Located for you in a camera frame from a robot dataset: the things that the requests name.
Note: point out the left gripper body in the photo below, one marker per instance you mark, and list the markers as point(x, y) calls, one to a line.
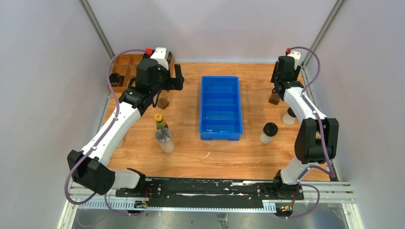
point(164, 81)

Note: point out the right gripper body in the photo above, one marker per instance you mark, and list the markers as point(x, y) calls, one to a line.
point(275, 77)

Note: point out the tall oil bottle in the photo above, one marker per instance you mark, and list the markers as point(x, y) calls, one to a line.
point(274, 98)
point(163, 101)

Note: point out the blue plastic divided bin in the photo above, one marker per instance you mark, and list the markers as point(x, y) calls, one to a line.
point(220, 108)

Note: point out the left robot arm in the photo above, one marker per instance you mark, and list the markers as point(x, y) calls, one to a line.
point(88, 167)

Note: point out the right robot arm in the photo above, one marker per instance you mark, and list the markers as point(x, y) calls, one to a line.
point(316, 142)

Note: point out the wooden compartment tray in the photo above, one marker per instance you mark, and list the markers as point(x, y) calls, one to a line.
point(126, 65)

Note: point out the black roll left compartment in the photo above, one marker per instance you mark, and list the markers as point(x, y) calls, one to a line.
point(116, 80)

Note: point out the left yellow cap sauce bottle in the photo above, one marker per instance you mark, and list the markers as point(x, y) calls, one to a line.
point(160, 121)

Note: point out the black cap shaker jar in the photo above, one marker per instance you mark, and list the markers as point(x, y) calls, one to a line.
point(268, 133)

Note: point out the silver lid spice jar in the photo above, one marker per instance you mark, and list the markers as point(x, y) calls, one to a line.
point(164, 138)

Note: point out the far left silver jar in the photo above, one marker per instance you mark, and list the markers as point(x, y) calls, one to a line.
point(120, 144)

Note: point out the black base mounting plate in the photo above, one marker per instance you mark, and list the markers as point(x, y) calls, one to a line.
point(207, 193)

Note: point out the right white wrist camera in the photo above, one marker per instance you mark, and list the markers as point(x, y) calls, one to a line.
point(296, 55)

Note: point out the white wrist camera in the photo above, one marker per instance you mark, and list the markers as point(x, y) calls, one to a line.
point(160, 55)
point(296, 55)

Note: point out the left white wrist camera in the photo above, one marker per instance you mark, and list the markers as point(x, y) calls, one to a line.
point(160, 55)

